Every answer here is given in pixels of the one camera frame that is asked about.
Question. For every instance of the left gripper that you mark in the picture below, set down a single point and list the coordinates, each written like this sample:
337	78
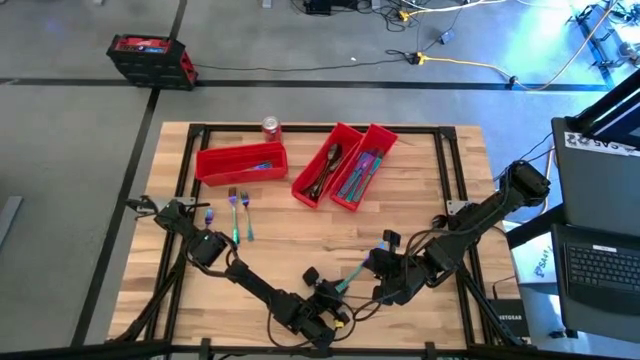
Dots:
320	320

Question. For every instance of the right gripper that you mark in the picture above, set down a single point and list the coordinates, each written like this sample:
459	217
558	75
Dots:
400	277

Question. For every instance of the rainbow iridescent knife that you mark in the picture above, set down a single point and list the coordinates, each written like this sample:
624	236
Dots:
347	182

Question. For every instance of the red plastic bin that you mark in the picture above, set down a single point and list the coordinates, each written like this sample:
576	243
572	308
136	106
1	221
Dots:
385	137
302	192
220	172

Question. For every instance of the silver spoon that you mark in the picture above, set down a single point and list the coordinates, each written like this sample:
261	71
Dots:
332	157

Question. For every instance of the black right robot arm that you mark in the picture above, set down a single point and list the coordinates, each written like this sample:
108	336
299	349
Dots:
475	220

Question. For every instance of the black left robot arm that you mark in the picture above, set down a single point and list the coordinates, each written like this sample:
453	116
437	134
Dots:
260	287

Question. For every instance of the white printed box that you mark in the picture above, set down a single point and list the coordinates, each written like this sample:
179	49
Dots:
535	260

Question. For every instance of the red soda can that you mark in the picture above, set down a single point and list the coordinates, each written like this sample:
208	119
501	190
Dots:
272	132

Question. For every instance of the open laptop with keyboard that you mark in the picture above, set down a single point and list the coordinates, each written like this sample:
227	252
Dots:
600	270

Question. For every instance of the grey closed laptop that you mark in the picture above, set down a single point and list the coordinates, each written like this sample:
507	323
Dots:
595	190

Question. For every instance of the black power brick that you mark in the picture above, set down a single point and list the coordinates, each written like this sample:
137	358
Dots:
447	36

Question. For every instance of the black floor device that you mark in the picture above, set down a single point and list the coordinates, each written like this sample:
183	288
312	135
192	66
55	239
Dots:
320	6

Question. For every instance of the red and black toolbox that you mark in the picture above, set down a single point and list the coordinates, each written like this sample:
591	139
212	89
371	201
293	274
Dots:
150	65

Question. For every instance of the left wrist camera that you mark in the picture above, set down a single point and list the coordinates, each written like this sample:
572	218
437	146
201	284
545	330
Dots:
311	276

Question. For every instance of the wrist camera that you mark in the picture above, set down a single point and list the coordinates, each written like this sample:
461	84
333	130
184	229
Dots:
391	239
311	276

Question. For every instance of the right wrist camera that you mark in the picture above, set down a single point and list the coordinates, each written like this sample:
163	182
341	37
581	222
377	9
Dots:
391	239

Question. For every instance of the black table frame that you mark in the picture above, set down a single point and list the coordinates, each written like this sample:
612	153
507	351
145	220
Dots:
320	128

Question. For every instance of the black network switch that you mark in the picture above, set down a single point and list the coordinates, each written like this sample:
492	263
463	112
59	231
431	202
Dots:
510	317

